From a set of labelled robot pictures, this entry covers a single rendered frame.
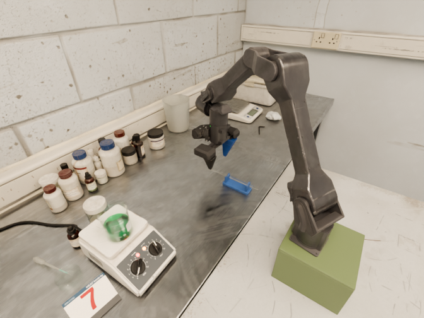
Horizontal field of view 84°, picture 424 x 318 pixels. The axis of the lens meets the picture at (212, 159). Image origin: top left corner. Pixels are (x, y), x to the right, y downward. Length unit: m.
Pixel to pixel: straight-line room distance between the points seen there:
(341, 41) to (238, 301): 1.40
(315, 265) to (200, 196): 0.41
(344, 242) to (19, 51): 0.98
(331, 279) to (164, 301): 0.35
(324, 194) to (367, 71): 1.25
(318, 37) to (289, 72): 1.17
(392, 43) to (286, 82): 1.18
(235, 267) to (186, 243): 0.15
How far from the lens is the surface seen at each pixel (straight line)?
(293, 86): 0.48
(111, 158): 0.90
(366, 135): 1.81
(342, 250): 0.61
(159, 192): 0.83
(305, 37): 1.66
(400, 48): 1.61
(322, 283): 0.58
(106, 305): 0.64
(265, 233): 0.72
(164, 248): 0.64
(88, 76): 1.01
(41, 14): 0.94
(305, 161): 0.48
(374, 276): 0.74
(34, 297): 0.73
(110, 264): 0.61
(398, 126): 1.77
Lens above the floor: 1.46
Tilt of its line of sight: 35 degrees down
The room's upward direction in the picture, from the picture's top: straight up
